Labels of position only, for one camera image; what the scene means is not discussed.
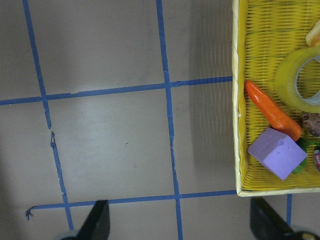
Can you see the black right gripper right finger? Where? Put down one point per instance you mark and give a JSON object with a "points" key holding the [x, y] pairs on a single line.
{"points": [[267, 224]]}

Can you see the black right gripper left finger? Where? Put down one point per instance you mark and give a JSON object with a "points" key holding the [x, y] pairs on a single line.
{"points": [[97, 225]]}

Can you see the yellow tape roll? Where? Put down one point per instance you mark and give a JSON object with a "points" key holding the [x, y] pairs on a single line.
{"points": [[286, 78]]}

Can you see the purple foam block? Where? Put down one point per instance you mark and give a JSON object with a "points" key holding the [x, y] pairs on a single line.
{"points": [[277, 152]]}

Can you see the small dark spice jar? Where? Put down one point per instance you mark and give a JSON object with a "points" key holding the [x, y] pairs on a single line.
{"points": [[316, 158]]}

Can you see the orange toy carrot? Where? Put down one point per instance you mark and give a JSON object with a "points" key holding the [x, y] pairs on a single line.
{"points": [[276, 117]]}

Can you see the toy croissant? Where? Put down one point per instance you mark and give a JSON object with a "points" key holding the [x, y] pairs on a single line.
{"points": [[312, 39]]}

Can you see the yellow woven plastic basket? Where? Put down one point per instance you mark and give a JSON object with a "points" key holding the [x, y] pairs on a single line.
{"points": [[263, 33]]}

